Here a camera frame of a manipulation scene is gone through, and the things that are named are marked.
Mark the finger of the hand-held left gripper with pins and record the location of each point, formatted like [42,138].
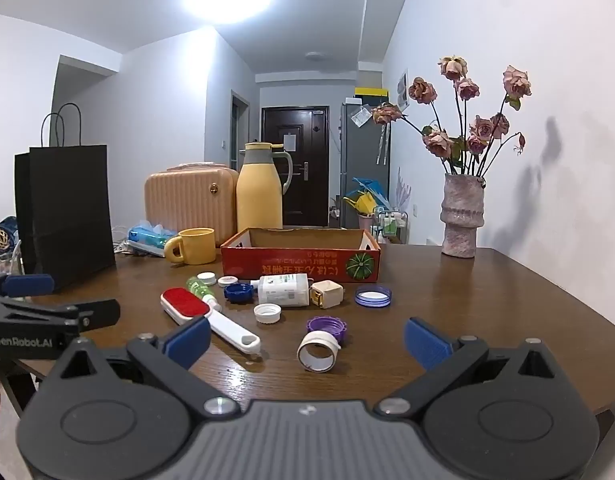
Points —
[95,312]
[30,285]

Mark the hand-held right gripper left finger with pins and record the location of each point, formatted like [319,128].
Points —
[187,342]

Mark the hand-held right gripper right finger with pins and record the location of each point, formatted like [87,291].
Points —
[426,342]

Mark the red and white lint brush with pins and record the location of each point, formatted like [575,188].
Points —
[183,303]

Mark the green spray bottle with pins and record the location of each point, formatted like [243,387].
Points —
[197,287]

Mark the white ridged bottle cap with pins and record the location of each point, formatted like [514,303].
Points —
[267,313]

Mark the purple ridged cap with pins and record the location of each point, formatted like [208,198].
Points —
[327,326]

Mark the beige square charger cube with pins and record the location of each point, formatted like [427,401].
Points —
[327,294]

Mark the white plastic bottle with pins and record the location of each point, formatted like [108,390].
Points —
[285,291]

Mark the red cardboard box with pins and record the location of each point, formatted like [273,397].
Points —
[287,265]

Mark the rattan ball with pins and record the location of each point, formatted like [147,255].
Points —
[1,238]

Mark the plain small white cap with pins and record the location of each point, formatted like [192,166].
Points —
[206,278]

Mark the clear blue round lid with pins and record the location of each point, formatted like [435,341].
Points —
[373,296]

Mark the blue ridged cap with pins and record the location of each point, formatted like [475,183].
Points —
[238,293]

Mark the grey power strip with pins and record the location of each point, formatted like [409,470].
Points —
[140,251]

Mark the black paper bag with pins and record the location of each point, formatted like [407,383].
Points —
[67,210]

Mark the blue tissue pack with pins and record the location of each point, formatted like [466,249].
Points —
[147,236]

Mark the white tape roll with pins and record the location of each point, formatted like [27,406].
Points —
[332,347]

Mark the yellow mug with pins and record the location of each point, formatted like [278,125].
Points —
[197,247]

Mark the pink textured vase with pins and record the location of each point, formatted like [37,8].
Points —
[461,215]

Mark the pink plastic pot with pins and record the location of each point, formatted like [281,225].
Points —
[364,221]

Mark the peach ribbed suitcase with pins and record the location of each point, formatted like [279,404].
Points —
[187,205]

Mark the yellow watering can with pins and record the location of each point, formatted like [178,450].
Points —
[362,204]

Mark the purple dried grass bunch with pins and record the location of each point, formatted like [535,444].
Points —
[403,190]

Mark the yellow thermos jug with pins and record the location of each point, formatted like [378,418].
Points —
[257,200]

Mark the blue folding rack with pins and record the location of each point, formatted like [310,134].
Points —
[372,186]

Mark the grey refrigerator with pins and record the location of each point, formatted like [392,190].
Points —
[362,160]

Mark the dark brown entrance door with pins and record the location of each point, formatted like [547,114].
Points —
[310,185]

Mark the pale folded umbrella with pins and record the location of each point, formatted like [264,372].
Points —
[383,145]

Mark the grey interior door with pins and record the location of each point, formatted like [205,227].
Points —
[240,130]

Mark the bunch of dried pink roses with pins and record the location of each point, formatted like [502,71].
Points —
[480,130]

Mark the white paper sheet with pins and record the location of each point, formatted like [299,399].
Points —
[290,142]

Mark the clear plastic bag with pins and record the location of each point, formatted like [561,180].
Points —
[359,116]

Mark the yellow and black box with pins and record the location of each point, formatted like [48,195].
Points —
[371,94]

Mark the small round ceiling light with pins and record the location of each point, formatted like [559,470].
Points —
[317,55]

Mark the framed wall picture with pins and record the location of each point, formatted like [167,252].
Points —
[403,89]

